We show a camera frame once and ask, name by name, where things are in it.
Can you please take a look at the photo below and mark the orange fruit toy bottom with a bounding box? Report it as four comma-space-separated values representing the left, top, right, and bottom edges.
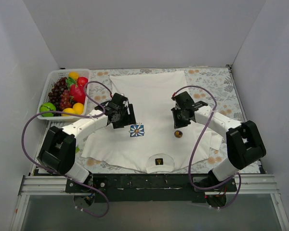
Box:
73, 103, 84, 115

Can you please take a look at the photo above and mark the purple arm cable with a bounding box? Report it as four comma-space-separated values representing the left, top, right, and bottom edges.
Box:
173, 85, 242, 209
22, 81, 114, 218

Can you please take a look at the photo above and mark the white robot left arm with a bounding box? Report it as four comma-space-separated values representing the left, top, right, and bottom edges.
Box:
38, 93, 136, 193

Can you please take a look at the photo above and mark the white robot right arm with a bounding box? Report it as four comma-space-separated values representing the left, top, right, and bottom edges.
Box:
171, 91, 266, 191

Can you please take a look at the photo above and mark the green watermelon toy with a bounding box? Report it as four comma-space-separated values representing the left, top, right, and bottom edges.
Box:
39, 103, 56, 117

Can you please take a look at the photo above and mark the white t-shirt with flower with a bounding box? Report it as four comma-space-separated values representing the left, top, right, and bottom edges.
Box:
81, 71, 222, 174

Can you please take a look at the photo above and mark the red apple toy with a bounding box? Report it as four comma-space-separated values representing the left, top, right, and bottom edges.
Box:
77, 77, 88, 87

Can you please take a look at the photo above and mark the floral tablecloth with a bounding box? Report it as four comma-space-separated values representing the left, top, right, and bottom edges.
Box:
39, 67, 258, 174

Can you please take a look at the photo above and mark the yellow lemon toy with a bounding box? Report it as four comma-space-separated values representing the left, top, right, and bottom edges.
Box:
61, 108, 76, 116

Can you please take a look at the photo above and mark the orange fruit toy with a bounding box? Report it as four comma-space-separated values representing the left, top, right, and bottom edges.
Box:
73, 103, 84, 115
68, 72, 79, 81

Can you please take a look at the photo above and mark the white plastic basket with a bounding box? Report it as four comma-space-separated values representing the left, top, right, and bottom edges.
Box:
38, 69, 91, 121

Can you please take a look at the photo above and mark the red dragon fruit toy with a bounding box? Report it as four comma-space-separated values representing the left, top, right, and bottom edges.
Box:
69, 84, 86, 104

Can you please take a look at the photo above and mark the orange fruit toy top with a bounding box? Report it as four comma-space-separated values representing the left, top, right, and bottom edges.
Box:
68, 72, 79, 81

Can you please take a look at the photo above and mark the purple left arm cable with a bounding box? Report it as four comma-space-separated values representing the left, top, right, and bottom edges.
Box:
22, 81, 114, 218

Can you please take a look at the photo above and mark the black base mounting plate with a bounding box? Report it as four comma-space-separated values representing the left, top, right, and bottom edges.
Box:
65, 174, 237, 203

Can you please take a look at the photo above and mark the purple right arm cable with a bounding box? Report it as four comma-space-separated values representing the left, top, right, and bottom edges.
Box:
173, 85, 242, 209

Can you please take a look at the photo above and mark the round shiny brooch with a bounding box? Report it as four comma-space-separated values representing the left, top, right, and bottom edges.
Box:
174, 130, 183, 138

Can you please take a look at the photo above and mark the purple grape bunch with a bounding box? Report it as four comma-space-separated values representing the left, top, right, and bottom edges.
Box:
48, 77, 75, 111

